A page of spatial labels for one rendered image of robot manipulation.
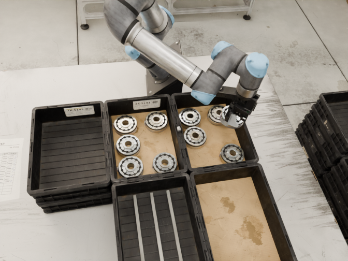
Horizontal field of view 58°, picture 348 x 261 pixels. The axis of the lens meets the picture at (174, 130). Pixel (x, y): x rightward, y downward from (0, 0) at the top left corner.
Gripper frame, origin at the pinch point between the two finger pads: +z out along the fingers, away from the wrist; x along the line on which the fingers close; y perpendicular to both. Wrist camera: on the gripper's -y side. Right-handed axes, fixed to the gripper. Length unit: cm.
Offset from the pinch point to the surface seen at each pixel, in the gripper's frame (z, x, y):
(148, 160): 16.4, -28.8, -19.0
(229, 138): 16.3, 3.4, 2.5
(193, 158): 16.4, -15.3, -4.4
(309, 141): 70, 74, 39
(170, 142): 16.4, -15.4, -17.4
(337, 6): 99, 292, -4
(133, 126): 13.5, -20.7, -34.3
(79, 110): 10, -31, -56
